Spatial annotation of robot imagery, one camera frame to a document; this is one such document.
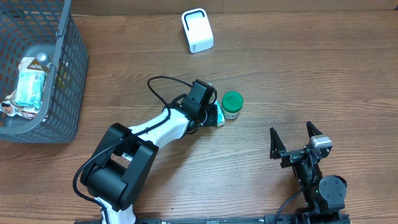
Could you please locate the colourful snack wrapper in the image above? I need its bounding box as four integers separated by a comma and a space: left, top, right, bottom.
1, 90, 39, 120

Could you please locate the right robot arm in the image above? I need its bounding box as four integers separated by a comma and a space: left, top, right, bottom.
266, 121, 351, 224

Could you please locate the clear bottle with silver cap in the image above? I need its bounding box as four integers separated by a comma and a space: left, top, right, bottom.
22, 44, 55, 74

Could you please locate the grey plastic mesh basket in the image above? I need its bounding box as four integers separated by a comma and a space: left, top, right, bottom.
1, 1, 89, 143

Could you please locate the green lid jar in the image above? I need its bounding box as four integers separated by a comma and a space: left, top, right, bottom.
221, 91, 244, 119

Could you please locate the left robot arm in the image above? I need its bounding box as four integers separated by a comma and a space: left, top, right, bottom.
72, 80, 217, 223

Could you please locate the teal tissue pack in basket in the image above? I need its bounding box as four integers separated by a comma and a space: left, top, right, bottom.
15, 72, 45, 109

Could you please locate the brown snack packet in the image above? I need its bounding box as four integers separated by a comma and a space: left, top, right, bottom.
18, 57, 48, 74

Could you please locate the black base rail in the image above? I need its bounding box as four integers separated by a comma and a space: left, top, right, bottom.
74, 215, 351, 224

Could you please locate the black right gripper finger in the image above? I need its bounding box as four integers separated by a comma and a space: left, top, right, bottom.
306, 121, 323, 138
270, 128, 286, 159

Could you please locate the white barcode scanner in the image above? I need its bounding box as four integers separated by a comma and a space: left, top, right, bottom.
181, 8, 214, 54

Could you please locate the small Kleenex tissue pack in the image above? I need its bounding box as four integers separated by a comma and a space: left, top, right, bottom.
215, 100, 225, 127

